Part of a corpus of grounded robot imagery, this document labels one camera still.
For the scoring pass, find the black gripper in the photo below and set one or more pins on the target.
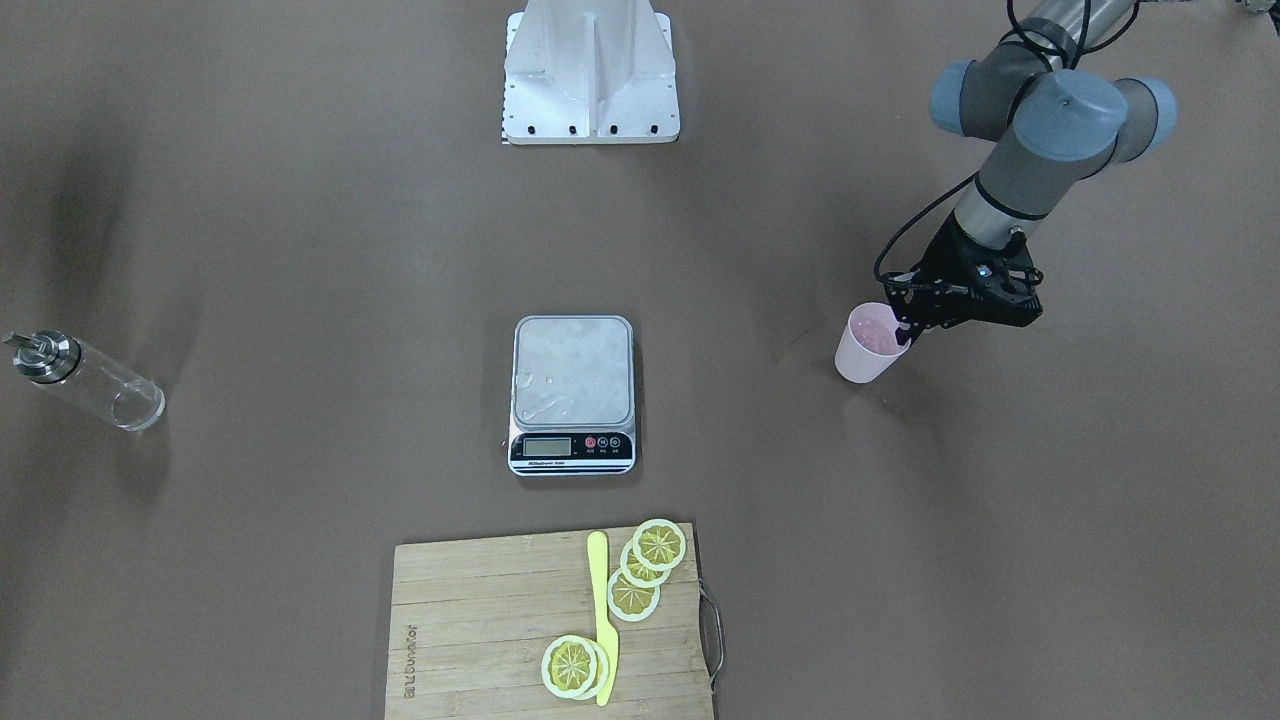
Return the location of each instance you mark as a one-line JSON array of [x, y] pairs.
[[947, 262]]

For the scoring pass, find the pink plastic cup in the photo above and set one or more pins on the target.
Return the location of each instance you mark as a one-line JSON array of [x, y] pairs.
[[869, 343]]

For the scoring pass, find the glass sauce dispenser bottle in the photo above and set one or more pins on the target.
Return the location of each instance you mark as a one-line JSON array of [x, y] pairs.
[[77, 373]]

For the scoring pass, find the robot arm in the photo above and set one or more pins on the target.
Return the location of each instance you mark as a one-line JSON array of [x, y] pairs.
[[1052, 124]]

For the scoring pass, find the silver kitchen scale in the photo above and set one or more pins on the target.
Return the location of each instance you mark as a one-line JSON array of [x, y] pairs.
[[572, 396]]

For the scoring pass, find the yellow plastic knife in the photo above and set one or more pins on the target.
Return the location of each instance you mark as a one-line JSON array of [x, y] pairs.
[[599, 555]]

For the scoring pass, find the lemon slice by knife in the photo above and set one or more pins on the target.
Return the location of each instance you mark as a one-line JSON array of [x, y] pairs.
[[575, 668]]

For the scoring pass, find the wooden cutting board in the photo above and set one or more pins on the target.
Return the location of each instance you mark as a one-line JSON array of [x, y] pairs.
[[470, 621]]

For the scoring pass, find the lemon slice near handle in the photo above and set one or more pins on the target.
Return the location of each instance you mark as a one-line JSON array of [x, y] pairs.
[[659, 544]]

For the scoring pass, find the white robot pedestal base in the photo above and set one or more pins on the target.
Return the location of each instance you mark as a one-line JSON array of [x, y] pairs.
[[589, 73]]

